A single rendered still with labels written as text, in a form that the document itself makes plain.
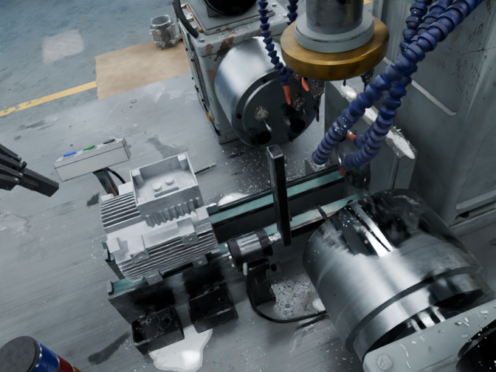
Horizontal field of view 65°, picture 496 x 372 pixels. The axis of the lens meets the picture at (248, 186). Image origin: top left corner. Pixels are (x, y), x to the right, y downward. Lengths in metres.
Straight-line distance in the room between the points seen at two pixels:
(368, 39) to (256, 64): 0.37
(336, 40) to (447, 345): 0.45
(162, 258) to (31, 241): 0.60
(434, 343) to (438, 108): 0.45
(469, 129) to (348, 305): 0.38
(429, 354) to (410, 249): 0.14
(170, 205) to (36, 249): 0.62
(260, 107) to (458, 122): 0.45
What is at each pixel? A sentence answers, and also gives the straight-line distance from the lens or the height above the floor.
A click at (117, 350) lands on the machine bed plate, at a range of 1.02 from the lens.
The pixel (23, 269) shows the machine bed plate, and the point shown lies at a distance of 1.27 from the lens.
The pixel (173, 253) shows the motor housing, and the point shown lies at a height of 1.03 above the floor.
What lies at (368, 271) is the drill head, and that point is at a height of 1.15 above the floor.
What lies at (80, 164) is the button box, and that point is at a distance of 1.03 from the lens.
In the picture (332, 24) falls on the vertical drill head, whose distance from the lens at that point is 0.67.
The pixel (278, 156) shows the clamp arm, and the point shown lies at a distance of 0.61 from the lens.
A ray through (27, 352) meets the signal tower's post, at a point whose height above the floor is 1.22.
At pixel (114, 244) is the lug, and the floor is 1.08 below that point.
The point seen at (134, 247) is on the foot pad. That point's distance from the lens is 0.78.
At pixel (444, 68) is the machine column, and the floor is 1.24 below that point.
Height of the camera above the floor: 1.67
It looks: 48 degrees down
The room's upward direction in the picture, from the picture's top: 11 degrees counter-clockwise
